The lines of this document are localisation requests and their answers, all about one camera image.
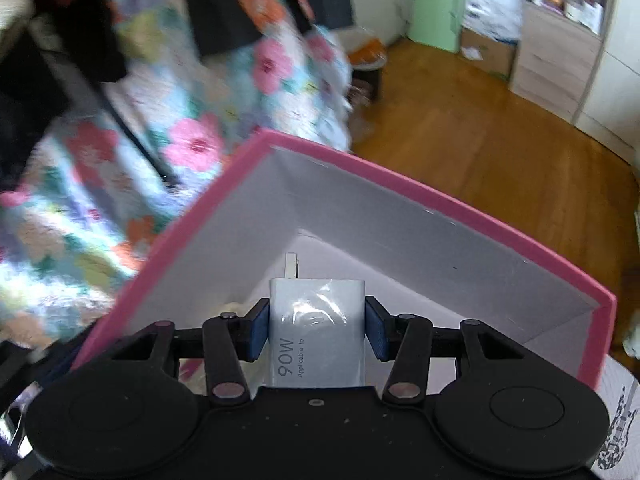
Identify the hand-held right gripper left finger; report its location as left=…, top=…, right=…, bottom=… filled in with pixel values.
left=109, top=298, right=271, bottom=406

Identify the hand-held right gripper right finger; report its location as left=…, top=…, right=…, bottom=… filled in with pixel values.
left=365, top=296, right=524, bottom=404

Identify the white charger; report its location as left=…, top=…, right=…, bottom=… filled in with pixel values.
left=268, top=252, right=369, bottom=390

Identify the pink cardboard box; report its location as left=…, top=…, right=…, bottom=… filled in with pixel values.
left=70, top=128, right=617, bottom=397

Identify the floral quilt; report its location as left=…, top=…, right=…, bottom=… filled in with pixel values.
left=0, top=0, right=354, bottom=352

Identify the small trash bin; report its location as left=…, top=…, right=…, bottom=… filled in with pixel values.
left=347, top=39, right=389, bottom=104

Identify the white guitar print cloth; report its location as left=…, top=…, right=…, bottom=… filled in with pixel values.
left=589, top=354, right=640, bottom=472

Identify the brown cardboard box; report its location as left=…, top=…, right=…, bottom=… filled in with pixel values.
left=459, top=27, right=516, bottom=81

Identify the wooden shelf cabinet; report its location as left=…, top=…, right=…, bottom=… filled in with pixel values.
left=508, top=0, right=614, bottom=124

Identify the black hanging garment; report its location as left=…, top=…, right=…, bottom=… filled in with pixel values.
left=0, top=7, right=127, bottom=128

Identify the light wooden wardrobe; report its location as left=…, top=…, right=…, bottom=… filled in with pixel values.
left=572, top=0, right=640, bottom=167

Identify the black strap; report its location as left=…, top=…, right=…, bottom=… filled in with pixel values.
left=97, top=94, right=181, bottom=192

